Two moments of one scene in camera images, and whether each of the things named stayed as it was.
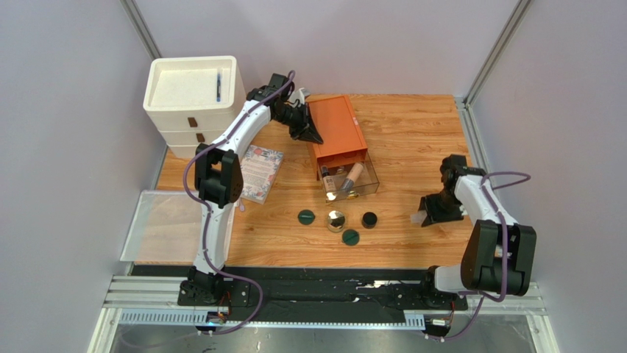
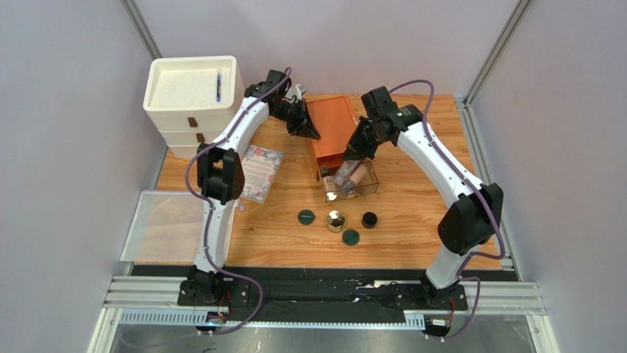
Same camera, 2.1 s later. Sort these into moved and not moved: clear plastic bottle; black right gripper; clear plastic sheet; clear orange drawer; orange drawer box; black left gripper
Moved: clear plastic bottle; black right gripper
Not moved: black left gripper; orange drawer box; clear plastic sheet; clear orange drawer
